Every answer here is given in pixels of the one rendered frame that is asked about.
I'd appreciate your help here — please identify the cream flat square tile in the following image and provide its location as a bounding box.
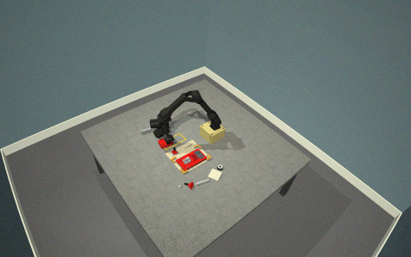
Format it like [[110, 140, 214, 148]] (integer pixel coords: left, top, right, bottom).
[[208, 169, 222, 181]]

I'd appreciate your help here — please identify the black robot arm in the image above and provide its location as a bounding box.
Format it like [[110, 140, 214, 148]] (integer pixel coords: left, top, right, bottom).
[[150, 90, 222, 138]]

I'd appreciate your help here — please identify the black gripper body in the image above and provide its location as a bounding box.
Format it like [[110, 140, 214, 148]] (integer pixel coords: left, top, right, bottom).
[[160, 125, 174, 143]]

